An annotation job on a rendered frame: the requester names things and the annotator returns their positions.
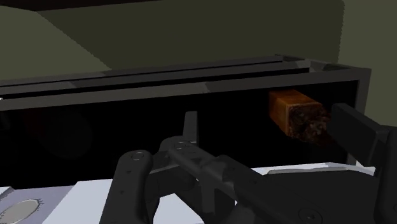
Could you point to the brown rectangular block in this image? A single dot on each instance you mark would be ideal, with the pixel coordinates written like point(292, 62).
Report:
point(285, 108)

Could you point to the grey flat item with oval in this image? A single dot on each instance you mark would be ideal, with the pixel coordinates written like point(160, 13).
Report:
point(49, 197)

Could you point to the black open shelf unit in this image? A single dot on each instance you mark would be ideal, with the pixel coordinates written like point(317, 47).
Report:
point(124, 96)

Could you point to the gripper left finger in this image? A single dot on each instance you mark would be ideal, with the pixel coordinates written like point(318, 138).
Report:
point(133, 186)

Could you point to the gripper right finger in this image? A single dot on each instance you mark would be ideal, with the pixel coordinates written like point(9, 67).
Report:
point(356, 136)

